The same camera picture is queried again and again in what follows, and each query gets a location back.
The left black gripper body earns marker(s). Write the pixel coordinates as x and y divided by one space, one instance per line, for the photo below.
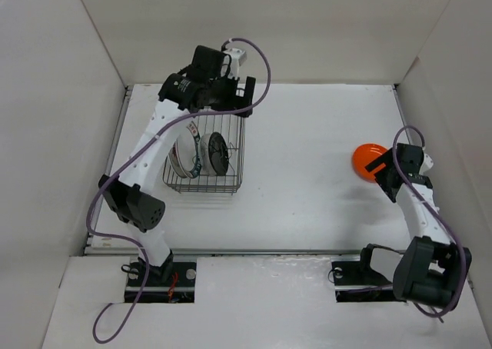
223 97

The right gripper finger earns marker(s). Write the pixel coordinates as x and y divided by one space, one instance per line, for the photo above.
386 158
375 166

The white plate red characters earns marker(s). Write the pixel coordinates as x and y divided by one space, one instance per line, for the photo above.
174 162

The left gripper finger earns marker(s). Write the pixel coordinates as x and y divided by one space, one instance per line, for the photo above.
249 90
240 112

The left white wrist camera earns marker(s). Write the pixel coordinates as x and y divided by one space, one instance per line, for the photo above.
233 60

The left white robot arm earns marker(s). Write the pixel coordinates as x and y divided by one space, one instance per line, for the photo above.
208 85

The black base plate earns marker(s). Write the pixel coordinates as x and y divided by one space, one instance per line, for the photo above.
174 285
357 284

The white plate green rim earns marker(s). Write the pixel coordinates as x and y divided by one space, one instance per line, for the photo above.
187 151

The grey wire dish rack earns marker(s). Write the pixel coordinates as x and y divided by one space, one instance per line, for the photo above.
232 128

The clear glass plate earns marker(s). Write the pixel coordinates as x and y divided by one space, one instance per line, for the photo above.
204 154

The orange plate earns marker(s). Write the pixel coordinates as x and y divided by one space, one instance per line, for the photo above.
362 156

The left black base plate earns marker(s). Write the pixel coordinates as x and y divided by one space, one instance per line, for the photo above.
174 285

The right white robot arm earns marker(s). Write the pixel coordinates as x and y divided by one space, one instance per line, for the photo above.
429 271

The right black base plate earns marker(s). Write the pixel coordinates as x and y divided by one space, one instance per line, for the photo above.
357 284

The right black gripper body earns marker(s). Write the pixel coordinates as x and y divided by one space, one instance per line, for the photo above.
381 177

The aluminium rail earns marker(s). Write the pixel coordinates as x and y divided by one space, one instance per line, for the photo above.
181 251

